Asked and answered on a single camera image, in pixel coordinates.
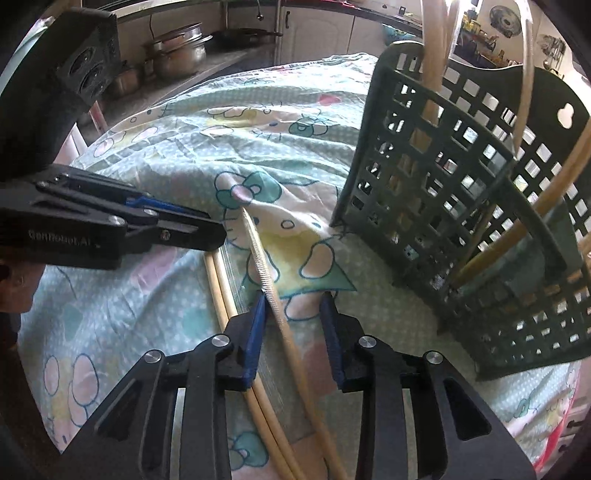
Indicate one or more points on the pink cloth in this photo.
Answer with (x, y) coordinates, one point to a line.
(561, 429)

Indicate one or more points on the colourful counter clutter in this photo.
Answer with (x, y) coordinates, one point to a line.
(480, 46)

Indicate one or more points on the black frying pan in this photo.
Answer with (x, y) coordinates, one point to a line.
(244, 37)

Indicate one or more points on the cartoon printed tablecloth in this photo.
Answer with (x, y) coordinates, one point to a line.
(286, 138)

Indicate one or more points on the hanging metal kitchen tools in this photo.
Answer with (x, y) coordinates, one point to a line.
(554, 53)

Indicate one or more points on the large metal pot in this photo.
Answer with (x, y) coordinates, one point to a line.
(182, 62)

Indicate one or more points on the small metal pot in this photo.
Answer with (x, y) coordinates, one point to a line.
(124, 81)

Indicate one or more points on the plastic wooden chopstick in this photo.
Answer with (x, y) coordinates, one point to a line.
(526, 69)
(263, 267)

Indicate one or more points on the round wall fan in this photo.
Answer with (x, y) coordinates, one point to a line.
(505, 21)

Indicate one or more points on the teal hanging bag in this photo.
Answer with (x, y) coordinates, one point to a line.
(397, 33)

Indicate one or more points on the green plastic mesh basket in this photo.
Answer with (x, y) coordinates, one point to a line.
(549, 85)

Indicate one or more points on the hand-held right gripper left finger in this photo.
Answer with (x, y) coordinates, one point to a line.
(256, 337)

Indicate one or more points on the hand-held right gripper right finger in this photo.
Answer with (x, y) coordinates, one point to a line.
(330, 341)

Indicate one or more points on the grey speckled counter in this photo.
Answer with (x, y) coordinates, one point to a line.
(184, 87)

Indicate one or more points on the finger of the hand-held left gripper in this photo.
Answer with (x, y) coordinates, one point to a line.
(189, 233)
(143, 201)

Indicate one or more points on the person's left hand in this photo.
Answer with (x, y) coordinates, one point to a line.
(21, 290)

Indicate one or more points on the black countertop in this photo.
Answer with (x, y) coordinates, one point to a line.
(360, 11)

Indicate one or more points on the white lower cabinet row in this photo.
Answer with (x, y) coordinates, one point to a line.
(318, 32)

